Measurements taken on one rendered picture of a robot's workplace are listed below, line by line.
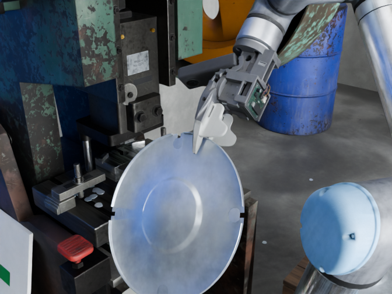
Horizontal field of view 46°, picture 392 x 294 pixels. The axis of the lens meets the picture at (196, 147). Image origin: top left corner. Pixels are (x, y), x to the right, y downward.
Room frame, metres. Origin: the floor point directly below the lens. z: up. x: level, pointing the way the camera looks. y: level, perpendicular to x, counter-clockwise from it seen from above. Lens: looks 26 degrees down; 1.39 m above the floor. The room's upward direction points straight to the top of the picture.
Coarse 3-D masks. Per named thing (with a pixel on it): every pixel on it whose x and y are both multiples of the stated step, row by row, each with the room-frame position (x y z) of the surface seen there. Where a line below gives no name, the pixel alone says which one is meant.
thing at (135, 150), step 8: (128, 144) 1.26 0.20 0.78; (112, 152) 1.20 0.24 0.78; (120, 152) 1.22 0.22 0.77; (128, 152) 1.20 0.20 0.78; (136, 152) 1.20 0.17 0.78; (96, 160) 1.16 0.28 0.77; (104, 160) 1.15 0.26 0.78; (112, 160) 1.15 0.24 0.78; (120, 160) 1.15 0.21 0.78; (128, 160) 1.15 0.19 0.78; (96, 168) 1.17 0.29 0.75; (104, 168) 1.14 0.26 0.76; (112, 168) 1.12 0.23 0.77; (112, 176) 1.12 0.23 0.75; (120, 176) 1.12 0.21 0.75
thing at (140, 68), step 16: (128, 16) 1.18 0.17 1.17; (144, 16) 1.19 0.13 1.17; (128, 32) 1.12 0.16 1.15; (144, 32) 1.16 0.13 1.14; (128, 48) 1.12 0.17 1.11; (144, 48) 1.16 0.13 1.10; (128, 64) 1.12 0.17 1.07; (144, 64) 1.15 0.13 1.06; (128, 80) 1.11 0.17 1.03; (144, 80) 1.15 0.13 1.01; (96, 96) 1.14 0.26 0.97; (128, 96) 1.09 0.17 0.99; (144, 96) 1.14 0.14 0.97; (96, 112) 1.15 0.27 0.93; (112, 112) 1.10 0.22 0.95; (128, 112) 1.10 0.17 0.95; (144, 112) 1.11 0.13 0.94; (160, 112) 1.13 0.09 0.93; (112, 128) 1.10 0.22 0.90; (128, 128) 1.10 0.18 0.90; (144, 128) 1.11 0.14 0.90
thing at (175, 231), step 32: (160, 160) 0.74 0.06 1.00; (192, 160) 0.70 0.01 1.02; (224, 160) 0.66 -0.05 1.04; (128, 192) 0.73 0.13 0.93; (160, 192) 0.69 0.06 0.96; (192, 192) 0.65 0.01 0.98; (224, 192) 0.63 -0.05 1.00; (128, 224) 0.69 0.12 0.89; (160, 224) 0.65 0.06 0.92; (192, 224) 0.61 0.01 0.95; (224, 224) 0.59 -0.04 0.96; (128, 256) 0.65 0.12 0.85; (160, 256) 0.62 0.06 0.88; (192, 256) 0.58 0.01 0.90; (224, 256) 0.56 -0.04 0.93; (192, 288) 0.55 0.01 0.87
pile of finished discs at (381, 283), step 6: (390, 270) 1.17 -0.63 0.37; (384, 276) 1.13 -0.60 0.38; (390, 276) 1.14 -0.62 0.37; (378, 282) 1.10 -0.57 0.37; (384, 282) 1.11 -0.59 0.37; (390, 282) 1.11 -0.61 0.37; (372, 288) 1.08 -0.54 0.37; (378, 288) 1.08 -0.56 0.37; (384, 288) 1.08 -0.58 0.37; (390, 288) 1.08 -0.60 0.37
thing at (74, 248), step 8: (64, 240) 0.81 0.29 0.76; (72, 240) 0.81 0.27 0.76; (80, 240) 0.81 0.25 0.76; (64, 248) 0.79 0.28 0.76; (72, 248) 0.78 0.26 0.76; (80, 248) 0.79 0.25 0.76; (88, 248) 0.79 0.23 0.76; (64, 256) 0.77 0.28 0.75; (72, 256) 0.76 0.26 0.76; (80, 256) 0.77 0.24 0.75
